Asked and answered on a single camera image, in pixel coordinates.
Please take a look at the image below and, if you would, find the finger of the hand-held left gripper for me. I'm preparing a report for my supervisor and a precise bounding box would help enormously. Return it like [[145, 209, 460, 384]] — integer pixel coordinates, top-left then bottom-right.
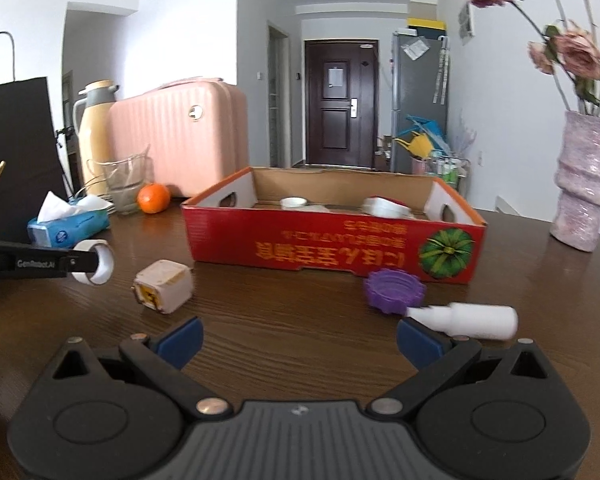
[[72, 249, 102, 275]]

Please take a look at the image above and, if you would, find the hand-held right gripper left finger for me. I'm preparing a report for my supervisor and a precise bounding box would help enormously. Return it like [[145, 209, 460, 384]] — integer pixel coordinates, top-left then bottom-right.
[[45, 316, 233, 422]]

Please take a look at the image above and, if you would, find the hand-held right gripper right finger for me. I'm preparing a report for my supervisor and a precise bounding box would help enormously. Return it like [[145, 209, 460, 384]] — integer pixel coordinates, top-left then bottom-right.
[[370, 317, 556, 418]]

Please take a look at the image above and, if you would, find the white tape roll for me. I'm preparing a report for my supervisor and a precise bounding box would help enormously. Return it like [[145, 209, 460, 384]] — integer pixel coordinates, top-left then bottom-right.
[[72, 239, 115, 287]]

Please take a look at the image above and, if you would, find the beige wooden cube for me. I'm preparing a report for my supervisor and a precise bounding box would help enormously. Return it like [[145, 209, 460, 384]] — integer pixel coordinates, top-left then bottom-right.
[[132, 260, 194, 315]]

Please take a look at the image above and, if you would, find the white plastic bottle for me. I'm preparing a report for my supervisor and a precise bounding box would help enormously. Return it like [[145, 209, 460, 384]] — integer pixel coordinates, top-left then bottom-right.
[[405, 302, 520, 341]]

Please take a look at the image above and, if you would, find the purple scalloped jar lid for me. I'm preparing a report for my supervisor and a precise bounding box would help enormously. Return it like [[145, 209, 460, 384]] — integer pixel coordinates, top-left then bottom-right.
[[364, 269, 428, 315]]

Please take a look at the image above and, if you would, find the white red lint brush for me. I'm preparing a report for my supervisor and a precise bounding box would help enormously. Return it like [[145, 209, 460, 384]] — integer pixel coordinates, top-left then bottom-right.
[[362, 195, 411, 219]]

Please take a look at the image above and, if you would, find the red cardboard box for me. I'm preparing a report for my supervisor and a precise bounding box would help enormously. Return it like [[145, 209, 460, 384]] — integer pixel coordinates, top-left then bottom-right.
[[181, 166, 487, 285]]

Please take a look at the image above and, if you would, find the blue tissue pack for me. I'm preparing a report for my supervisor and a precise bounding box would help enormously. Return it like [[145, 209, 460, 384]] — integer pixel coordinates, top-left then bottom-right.
[[27, 191, 112, 248]]

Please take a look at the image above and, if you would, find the clear glass pitcher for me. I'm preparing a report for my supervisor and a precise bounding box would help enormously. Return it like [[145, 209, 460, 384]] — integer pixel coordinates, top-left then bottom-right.
[[87, 145, 151, 216]]

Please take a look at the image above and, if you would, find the orange mandarin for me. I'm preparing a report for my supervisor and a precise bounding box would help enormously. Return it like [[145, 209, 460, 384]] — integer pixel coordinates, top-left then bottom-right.
[[137, 182, 172, 215]]

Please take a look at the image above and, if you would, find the black paper bag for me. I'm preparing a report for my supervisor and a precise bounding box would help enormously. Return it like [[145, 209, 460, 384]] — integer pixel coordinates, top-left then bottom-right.
[[0, 32, 76, 248]]

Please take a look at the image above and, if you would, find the yellow thermos jug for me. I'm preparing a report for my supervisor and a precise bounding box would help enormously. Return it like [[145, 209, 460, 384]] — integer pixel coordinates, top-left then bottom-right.
[[74, 80, 118, 198]]

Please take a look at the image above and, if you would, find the pink hard suitcase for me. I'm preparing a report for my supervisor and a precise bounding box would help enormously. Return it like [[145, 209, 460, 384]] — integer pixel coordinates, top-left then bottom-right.
[[107, 77, 249, 198]]

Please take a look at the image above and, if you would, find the white leaning board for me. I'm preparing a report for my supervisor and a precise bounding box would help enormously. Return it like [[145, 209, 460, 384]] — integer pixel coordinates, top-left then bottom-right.
[[495, 195, 523, 217]]

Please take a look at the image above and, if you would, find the yellow plastic stool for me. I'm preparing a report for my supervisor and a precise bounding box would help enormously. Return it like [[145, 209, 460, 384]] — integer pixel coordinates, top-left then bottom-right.
[[394, 132, 433, 158]]

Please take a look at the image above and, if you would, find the pale dried branch decoration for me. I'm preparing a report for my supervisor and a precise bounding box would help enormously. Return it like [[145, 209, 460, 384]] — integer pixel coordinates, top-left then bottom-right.
[[452, 112, 478, 156]]

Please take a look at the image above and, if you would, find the blue plastic stool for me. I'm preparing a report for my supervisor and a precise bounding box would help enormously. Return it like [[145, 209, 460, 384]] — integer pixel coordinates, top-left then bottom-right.
[[405, 115, 451, 153]]

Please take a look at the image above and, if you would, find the lilac textured vase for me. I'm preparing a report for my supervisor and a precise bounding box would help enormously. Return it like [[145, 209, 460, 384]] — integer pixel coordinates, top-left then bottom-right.
[[550, 110, 600, 253]]

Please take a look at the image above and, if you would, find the dark brown entrance door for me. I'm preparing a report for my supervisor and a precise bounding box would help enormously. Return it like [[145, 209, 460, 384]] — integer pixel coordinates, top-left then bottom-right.
[[304, 39, 381, 168]]

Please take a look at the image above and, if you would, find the glass panel interior door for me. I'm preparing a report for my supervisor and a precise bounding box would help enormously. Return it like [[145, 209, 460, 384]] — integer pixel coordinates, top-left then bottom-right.
[[267, 20, 291, 168]]

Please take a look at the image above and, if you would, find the grey refrigerator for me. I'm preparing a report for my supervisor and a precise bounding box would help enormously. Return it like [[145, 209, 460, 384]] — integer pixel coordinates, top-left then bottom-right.
[[391, 30, 450, 173]]

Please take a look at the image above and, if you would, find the white folded umbrella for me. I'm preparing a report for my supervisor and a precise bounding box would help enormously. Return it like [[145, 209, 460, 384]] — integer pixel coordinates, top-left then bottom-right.
[[432, 35, 452, 106]]

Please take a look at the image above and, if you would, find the clear plastic document bag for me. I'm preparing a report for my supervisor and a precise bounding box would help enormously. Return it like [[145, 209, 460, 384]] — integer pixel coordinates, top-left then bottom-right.
[[401, 39, 430, 63]]

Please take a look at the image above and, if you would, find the yellow black flat box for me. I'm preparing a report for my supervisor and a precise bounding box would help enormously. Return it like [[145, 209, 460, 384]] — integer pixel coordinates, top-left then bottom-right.
[[407, 17, 447, 40]]

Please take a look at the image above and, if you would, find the dried pink rose bouquet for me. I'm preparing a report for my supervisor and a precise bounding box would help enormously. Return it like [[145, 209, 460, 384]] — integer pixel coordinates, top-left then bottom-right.
[[457, 0, 600, 126]]

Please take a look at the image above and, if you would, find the white cable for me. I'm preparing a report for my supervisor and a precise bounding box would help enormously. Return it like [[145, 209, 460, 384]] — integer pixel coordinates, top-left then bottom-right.
[[72, 177, 116, 211]]

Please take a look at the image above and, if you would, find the metal wire rack cart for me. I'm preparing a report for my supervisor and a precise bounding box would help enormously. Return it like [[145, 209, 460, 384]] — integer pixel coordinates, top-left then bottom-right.
[[430, 155, 468, 193]]

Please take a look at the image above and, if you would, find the grey wall electrical panel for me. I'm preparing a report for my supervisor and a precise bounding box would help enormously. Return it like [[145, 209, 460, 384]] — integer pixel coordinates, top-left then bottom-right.
[[457, 2, 476, 38]]

